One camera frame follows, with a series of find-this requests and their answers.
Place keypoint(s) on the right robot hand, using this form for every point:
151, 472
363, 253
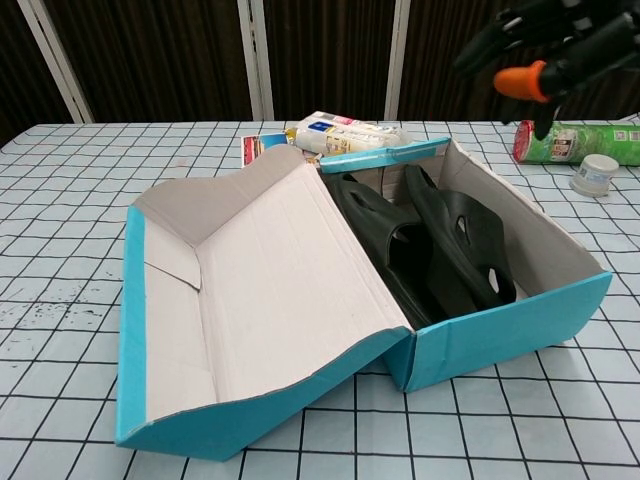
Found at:
580, 55

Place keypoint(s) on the black rubber slipper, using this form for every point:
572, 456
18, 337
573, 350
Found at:
380, 215
465, 220

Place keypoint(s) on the light blue shoe box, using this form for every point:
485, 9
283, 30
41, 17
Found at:
280, 280

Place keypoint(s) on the green chips can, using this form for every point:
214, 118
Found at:
590, 142

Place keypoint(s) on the small white jar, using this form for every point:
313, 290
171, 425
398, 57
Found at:
594, 175

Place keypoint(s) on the white gold snack package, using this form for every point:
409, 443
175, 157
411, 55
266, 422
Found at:
345, 132

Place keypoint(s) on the red blue photo card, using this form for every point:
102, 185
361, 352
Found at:
255, 147

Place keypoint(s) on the dark folding screen white frame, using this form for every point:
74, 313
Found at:
150, 50

